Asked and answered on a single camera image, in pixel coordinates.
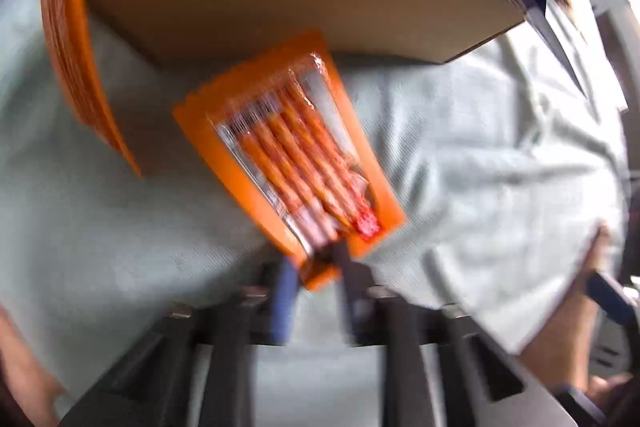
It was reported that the light blue bed sheet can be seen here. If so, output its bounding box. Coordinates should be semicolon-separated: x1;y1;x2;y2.
0;0;631;427

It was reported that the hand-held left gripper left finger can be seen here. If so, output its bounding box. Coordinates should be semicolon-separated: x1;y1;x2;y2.
59;252;301;427

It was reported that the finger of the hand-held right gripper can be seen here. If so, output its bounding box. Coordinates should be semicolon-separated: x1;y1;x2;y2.
585;269;640;328

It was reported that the orange spicy stick packet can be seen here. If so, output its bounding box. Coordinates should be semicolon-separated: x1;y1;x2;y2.
171;28;407;293
39;0;144;178

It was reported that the person's bare left leg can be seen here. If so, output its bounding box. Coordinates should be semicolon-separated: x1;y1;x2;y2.
0;304;68;415

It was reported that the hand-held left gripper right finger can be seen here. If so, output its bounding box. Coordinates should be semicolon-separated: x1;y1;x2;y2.
334;239;576;427

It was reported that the blue snack packet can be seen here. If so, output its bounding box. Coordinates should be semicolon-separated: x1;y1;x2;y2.
462;0;590;100

